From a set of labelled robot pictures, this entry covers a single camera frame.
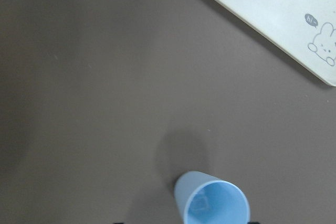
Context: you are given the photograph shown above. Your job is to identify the light blue plastic cup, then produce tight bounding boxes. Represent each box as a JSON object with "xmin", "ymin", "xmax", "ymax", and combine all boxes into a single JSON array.
[{"xmin": 174, "ymin": 171, "xmax": 250, "ymax": 224}]

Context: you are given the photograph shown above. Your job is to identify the ice cube in cup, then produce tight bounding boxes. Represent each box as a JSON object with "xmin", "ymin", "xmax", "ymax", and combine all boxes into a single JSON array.
[{"xmin": 190, "ymin": 193, "xmax": 210, "ymax": 215}]

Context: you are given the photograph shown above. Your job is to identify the cream rabbit serving tray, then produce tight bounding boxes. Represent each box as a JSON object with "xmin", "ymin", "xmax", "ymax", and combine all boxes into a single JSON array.
[{"xmin": 215, "ymin": 0, "xmax": 335, "ymax": 86}]

